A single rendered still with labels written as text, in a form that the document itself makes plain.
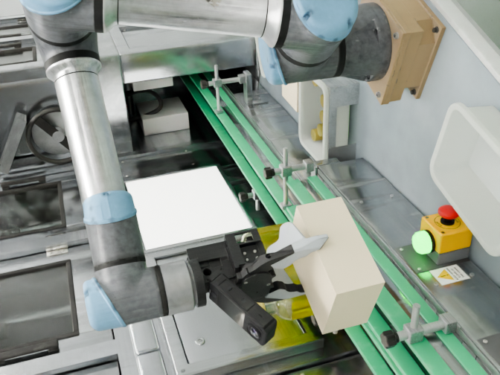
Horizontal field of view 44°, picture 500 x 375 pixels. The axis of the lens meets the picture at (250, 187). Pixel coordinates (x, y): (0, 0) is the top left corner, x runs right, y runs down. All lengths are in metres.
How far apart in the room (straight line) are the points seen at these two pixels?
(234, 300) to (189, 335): 0.60
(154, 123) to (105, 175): 1.41
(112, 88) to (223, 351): 1.13
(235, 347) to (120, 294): 0.60
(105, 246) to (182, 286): 0.12
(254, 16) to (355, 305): 0.48
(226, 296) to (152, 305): 0.10
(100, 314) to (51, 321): 0.78
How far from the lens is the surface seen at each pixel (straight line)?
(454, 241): 1.22
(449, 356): 1.09
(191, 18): 1.03
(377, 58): 1.21
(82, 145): 1.07
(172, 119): 2.46
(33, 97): 2.26
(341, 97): 1.55
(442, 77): 1.25
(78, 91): 1.10
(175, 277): 0.90
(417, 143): 1.36
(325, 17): 1.03
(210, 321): 1.51
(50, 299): 1.74
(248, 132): 1.98
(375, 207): 1.39
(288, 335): 1.47
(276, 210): 1.71
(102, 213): 0.91
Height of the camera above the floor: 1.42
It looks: 14 degrees down
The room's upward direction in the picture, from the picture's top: 101 degrees counter-clockwise
